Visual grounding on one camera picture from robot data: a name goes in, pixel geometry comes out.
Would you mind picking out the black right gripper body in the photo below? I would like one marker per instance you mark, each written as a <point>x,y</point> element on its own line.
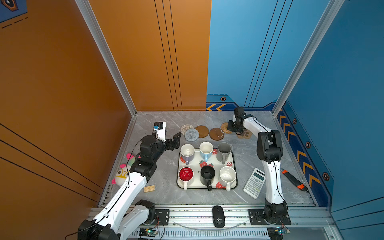
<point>233,126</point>

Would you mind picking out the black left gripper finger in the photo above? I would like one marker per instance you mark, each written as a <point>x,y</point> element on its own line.
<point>176,145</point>
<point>177,137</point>

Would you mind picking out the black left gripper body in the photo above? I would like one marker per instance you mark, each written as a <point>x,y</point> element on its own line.
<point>168,145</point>

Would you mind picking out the cork paw print coaster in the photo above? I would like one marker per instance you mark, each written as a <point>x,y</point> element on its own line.
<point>246,134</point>

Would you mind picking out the grey woven rope coaster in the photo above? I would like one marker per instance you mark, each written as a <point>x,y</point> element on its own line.
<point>191,135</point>

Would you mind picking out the grey mug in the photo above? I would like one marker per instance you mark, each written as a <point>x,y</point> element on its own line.
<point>224,150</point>

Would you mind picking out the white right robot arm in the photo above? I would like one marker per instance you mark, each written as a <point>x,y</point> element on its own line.
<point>270,152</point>

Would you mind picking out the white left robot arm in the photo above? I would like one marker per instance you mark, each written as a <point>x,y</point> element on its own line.
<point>113,222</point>

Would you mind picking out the woven rattan round coaster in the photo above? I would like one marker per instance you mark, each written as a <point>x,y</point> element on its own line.
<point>224,128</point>

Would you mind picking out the scratched brown round coaster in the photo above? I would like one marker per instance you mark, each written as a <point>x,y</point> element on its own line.
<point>216,134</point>

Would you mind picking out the plain brown round coaster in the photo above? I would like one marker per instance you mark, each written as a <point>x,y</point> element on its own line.
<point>203,131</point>

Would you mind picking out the white strawberry serving tray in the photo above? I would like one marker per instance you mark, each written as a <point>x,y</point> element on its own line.
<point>197,163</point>

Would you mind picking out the light blue mug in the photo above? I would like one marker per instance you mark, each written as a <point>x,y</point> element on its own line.
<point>206,150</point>

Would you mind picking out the red inside white mug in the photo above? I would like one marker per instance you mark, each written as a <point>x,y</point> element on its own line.
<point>185,175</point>

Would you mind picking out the black mug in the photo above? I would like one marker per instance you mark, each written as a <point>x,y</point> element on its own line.
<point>207,175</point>

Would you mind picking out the small wooden block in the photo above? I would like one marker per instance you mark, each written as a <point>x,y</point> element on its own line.
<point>150,188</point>

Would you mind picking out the white pink plush toy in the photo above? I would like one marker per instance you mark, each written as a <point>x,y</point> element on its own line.
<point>122,172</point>

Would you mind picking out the white scientific calculator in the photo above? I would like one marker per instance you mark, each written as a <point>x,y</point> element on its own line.
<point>255,183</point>

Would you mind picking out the black computer mouse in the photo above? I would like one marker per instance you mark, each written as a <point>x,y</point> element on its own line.
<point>218,217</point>

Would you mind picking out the black orange utility knife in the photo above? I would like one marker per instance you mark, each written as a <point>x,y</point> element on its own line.
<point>294,181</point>

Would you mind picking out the green circuit board left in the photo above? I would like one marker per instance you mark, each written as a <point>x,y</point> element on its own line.
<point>148,233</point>

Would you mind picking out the circuit board right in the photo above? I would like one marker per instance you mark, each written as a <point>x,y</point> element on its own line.
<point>277,233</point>

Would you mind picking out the multicolour woven rope coaster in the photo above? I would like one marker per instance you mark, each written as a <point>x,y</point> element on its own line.
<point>185,128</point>

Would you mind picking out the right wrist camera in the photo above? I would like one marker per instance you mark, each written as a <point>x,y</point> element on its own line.
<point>239,113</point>

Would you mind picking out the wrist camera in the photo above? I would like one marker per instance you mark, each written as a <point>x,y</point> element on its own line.
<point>239,113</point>
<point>160,131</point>

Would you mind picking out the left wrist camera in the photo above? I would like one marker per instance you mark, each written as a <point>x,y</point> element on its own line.
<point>160,131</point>

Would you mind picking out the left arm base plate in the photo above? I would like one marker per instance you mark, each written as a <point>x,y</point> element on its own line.
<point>157,215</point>

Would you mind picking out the aluminium front rail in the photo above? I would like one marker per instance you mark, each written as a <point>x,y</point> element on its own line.
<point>201,216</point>

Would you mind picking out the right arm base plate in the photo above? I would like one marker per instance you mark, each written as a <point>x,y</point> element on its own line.
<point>260,217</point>

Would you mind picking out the aluminium corner post right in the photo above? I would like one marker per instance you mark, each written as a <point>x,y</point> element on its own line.
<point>318,34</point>

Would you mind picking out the aluminium corner post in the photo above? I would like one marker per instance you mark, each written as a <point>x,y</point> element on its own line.
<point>101,42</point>
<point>318,34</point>

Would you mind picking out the aluminium corner post left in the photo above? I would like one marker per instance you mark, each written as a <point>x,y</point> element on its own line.
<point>101,42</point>

